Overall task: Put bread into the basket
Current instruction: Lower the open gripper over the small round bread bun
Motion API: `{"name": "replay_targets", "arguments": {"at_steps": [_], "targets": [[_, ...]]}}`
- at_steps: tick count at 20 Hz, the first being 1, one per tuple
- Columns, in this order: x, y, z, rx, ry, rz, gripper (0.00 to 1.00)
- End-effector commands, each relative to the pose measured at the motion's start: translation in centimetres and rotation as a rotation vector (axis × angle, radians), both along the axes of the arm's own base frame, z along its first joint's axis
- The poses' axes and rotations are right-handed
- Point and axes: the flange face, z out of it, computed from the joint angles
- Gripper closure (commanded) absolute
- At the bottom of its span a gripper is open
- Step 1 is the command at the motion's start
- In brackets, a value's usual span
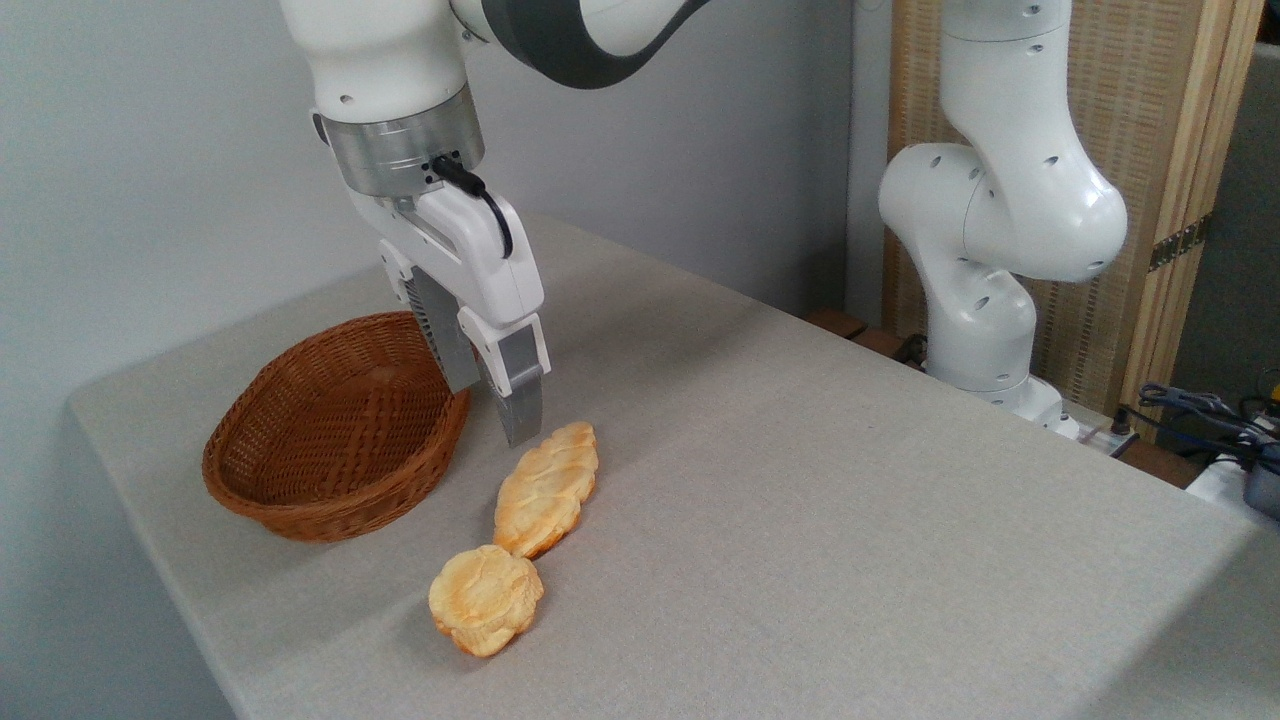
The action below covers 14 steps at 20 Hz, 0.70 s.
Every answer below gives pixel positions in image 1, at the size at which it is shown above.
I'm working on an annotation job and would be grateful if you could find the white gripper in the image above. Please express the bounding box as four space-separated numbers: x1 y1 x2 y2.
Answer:
345 183 552 449

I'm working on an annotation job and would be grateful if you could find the round golden bread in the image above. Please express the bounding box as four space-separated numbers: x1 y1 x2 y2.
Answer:
428 544 546 658

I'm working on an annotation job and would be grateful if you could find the long braided bread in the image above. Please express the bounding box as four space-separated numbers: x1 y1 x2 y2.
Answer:
492 421 600 559

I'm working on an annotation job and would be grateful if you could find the brown wicker basket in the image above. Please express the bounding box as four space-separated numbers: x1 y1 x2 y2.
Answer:
202 311 473 544

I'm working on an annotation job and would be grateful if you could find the grey tablecloth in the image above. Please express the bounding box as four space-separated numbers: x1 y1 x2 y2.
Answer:
68 212 1280 720

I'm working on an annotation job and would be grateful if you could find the brown wooden block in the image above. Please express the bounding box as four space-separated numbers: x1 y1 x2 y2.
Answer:
805 307 869 341

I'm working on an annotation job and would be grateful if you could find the wooden rattan folding screen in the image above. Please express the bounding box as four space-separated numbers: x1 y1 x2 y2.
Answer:
885 0 1266 441

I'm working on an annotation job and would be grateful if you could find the metal screen hinge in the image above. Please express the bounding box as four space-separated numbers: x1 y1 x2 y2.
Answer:
1148 214 1213 273

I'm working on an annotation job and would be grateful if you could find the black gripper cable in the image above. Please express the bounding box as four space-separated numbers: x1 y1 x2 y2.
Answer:
431 154 515 260

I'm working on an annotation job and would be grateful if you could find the bundle of dark cables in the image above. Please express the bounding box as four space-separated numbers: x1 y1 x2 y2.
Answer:
1120 382 1280 473

